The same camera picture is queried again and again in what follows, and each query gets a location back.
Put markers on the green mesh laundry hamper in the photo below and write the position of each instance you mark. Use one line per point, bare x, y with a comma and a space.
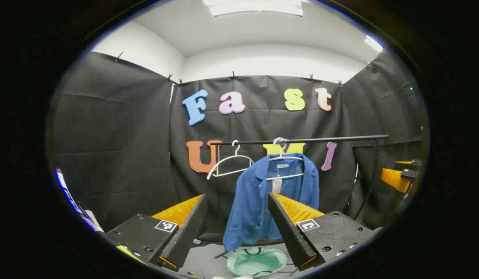
255, 264

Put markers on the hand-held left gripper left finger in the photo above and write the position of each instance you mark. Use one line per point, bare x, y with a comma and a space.
185, 236

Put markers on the large ceiling light panel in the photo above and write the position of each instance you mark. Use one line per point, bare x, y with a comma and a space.
255, 7

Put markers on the black metal clothes rack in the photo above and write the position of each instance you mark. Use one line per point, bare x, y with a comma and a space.
332, 139

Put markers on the small ceiling light panel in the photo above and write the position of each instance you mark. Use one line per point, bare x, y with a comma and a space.
374, 43

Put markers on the lit monitor screen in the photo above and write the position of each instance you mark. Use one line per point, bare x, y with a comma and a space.
64, 186

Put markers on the white plastic hanger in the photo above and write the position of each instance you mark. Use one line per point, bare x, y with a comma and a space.
239, 156
286, 158

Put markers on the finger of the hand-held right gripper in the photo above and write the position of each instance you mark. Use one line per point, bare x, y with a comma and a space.
410, 166
394, 178

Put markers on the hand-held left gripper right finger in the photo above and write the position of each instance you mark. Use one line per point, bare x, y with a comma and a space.
287, 232

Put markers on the row of black backdrop clips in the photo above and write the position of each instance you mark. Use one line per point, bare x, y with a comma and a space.
233, 75

